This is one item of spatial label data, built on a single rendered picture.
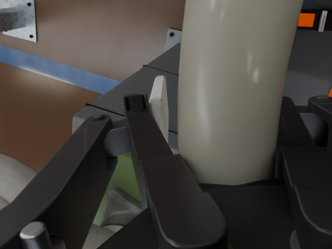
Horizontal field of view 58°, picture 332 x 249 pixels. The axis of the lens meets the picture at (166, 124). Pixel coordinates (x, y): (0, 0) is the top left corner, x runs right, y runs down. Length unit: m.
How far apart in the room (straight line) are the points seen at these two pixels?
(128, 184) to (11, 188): 0.21
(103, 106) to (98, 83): 0.88
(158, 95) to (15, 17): 1.50
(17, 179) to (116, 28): 1.03
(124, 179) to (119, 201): 0.04
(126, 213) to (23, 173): 0.20
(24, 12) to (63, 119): 0.57
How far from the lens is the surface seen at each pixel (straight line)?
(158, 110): 0.15
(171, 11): 1.33
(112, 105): 0.68
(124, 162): 0.57
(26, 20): 1.68
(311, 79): 1.31
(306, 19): 1.25
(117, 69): 1.47
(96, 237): 0.51
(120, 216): 0.59
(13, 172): 0.52
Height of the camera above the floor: 1.26
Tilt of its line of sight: 59 degrees down
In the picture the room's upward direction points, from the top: 144 degrees counter-clockwise
